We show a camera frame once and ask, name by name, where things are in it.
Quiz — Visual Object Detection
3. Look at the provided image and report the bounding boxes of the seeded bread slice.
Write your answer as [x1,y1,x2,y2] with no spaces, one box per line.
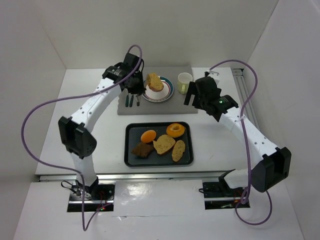
[171,140,186,162]
[153,134,176,156]
[146,73,164,92]

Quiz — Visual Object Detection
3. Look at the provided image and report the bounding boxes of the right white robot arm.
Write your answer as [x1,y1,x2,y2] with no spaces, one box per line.
[184,76,292,193]

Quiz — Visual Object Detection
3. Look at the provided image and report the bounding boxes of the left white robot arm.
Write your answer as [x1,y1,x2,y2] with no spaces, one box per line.
[58,62,145,195]

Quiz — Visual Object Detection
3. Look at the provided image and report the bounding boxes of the brown chocolate bread piece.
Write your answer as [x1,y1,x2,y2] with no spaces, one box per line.
[131,142,154,159]

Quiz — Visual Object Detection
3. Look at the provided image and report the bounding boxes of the pale green mug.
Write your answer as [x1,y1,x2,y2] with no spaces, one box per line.
[177,72,193,95]

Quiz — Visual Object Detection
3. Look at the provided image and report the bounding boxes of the white plate green red rim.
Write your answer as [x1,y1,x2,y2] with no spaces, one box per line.
[142,76,174,103]

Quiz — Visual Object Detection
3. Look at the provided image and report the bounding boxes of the orange glazed donut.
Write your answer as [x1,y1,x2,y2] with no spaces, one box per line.
[166,123,185,138]

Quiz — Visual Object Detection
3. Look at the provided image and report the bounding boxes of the orange round bun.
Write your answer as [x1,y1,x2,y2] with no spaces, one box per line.
[140,130,157,144]

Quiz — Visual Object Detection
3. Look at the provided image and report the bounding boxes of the black serving tray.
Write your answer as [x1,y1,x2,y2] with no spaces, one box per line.
[124,121,194,168]

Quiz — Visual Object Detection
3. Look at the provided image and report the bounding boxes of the gold fork green handle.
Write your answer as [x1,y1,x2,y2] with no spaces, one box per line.
[129,94,134,108]

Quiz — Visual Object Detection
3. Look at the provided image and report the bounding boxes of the gold spoon green handle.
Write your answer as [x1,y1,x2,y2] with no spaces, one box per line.
[125,94,129,107]

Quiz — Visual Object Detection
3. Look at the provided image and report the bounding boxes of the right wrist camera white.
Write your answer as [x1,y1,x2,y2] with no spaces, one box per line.
[204,70,221,85]

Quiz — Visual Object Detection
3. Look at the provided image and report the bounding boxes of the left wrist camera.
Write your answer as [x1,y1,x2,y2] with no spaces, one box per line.
[123,52,144,72]

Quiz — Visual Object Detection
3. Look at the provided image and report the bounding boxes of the aluminium rail right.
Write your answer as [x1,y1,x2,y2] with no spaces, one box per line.
[231,68,260,130]

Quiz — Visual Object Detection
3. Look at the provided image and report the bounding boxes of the aluminium rail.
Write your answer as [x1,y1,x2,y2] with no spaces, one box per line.
[39,171,225,182]
[231,68,260,130]

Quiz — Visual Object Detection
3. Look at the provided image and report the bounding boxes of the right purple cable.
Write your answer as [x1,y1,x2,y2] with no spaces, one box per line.
[208,59,273,225]

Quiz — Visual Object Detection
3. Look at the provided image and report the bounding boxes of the purple cable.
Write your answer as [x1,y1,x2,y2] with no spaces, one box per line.
[21,44,145,232]
[208,59,273,225]

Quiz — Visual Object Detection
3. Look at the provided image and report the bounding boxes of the aluminium rail front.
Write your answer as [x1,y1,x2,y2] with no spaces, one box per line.
[39,171,225,182]

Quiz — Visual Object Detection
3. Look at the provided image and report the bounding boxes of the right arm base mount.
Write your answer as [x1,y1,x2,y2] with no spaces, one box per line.
[198,170,244,210]

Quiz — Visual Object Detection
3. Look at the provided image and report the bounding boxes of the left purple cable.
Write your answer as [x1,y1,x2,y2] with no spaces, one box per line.
[21,44,145,232]

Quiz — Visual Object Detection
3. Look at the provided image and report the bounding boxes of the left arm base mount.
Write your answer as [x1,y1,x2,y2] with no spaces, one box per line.
[60,180,115,213]

